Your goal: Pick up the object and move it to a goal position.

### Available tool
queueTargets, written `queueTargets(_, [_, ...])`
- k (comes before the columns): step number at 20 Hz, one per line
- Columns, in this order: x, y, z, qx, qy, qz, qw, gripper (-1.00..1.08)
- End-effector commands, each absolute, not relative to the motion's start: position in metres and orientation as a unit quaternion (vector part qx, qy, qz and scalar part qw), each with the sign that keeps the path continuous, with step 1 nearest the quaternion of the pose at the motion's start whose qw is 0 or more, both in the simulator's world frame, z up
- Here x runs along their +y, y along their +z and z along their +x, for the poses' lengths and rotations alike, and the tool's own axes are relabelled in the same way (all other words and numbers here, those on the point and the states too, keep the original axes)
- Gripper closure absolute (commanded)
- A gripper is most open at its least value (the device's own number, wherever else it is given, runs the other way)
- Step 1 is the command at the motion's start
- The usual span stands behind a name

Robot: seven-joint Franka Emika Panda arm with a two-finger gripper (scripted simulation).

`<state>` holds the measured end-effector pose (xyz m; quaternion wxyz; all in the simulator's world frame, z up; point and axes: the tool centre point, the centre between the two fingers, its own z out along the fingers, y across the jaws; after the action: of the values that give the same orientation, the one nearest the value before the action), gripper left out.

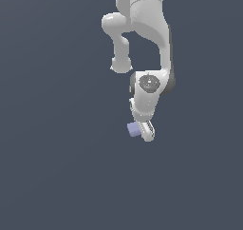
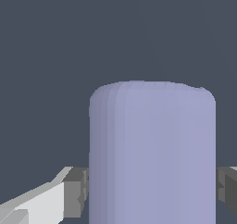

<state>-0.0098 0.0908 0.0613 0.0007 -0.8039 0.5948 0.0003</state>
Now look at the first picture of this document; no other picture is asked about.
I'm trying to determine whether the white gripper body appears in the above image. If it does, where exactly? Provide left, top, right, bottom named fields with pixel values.
left=128, top=94, right=163, bottom=123

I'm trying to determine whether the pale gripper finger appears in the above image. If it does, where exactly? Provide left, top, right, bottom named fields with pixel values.
left=145, top=119, right=157, bottom=143
left=136, top=120, right=150, bottom=142

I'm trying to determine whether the small lavender cube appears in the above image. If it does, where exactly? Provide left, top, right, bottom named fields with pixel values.
left=126, top=122, right=142, bottom=138

